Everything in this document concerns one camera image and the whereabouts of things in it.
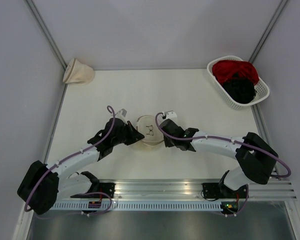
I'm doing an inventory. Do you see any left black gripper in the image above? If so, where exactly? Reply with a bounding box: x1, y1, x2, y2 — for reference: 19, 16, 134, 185
112, 120, 144, 146

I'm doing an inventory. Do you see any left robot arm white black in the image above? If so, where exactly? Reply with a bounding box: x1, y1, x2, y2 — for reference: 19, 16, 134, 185
17, 118, 145, 215

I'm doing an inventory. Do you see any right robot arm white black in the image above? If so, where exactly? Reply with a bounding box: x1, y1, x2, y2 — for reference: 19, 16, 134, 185
158, 119, 278, 198

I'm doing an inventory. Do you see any red bra in basket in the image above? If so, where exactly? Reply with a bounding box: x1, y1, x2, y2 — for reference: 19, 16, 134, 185
212, 60, 259, 86

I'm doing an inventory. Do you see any black bra in basket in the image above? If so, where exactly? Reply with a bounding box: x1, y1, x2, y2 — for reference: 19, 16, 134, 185
222, 73, 257, 104

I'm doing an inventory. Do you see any white plastic laundry basket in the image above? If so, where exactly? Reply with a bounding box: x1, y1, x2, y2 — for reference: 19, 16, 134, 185
207, 55, 270, 110

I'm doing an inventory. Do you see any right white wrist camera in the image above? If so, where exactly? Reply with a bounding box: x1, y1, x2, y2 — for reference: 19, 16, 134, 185
161, 110, 178, 122

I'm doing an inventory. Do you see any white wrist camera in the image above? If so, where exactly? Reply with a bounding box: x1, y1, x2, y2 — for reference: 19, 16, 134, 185
114, 108, 128, 126
161, 110, 178, 122

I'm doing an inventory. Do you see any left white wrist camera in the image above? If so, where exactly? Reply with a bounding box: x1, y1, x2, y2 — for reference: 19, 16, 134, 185
114, 108, 128, 126

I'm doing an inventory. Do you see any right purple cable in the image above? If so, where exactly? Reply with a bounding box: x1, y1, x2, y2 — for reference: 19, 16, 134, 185
155, 111, 292, 179

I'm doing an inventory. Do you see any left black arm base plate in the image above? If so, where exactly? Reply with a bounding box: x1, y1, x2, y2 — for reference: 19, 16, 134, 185
70, 182, 115, 201

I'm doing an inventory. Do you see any aluminium mounting rail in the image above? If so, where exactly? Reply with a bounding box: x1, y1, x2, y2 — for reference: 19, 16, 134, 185
24, 178, 298, 201

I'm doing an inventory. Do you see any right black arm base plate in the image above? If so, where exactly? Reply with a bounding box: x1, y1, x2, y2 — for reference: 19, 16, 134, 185
202, 182, 248, 200

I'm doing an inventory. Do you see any white slotted cable duct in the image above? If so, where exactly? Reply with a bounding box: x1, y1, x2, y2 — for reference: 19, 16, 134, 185
50, 200, 223, 212

